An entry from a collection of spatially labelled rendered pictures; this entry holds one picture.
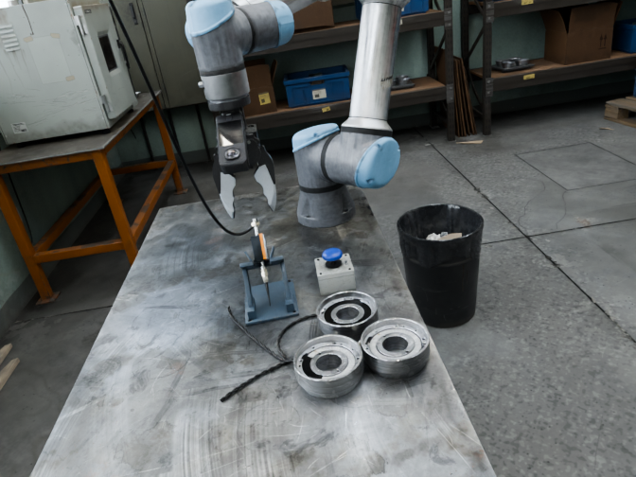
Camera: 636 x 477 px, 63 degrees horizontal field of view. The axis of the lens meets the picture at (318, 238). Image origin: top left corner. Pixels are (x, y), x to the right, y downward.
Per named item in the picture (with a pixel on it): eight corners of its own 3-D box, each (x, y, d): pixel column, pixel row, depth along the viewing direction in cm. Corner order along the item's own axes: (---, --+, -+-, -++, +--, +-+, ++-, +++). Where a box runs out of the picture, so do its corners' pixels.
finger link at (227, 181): (235, 208, 99) (238, 162, 96) (234, 220, 94) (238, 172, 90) (219, 206, 99) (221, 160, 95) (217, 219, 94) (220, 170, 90)
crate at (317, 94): (347, 91, 445) (344, 64, 435) (352, 99, 411) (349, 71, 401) (288, 99, 447) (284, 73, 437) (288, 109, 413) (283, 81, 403)
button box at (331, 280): (357, 290, 100) (354, 268, 98) (320, 295, 100) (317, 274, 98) (350, 269, 107) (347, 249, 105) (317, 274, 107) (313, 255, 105)
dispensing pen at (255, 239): (261, 307, 94) (245, 218, 96) (263, 308, 98) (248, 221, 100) (273, 305, 94) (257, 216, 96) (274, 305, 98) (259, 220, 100)
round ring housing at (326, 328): (335, 305, 96) (332, 287, 95) (388, 314, 92) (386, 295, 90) (309, 340, 88) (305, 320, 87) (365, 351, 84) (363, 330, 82)
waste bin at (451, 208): (496, 326, 209) (498, 232, 190) (415, 340, 208) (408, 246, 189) (467, 282, 239) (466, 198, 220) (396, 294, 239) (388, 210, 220)
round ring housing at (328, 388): (376, 362, 81) (373, 342, 79) (346, 410, 73) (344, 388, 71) (317, 348, 86) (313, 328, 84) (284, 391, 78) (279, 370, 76)
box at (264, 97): (287, 110, 410) (278, 61, 394) (225, 121, 406) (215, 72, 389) (281, 100, 446) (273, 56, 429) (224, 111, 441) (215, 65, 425)
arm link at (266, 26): (252, 1, 96) (204, 9, 89) (294, -5, 88) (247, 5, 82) (260, 45, 99) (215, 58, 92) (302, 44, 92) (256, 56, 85)
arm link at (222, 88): (245, 71, 82) (194, 79, 82) (251, 99, 84) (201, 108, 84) (245, 64, 89) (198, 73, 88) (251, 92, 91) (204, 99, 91)
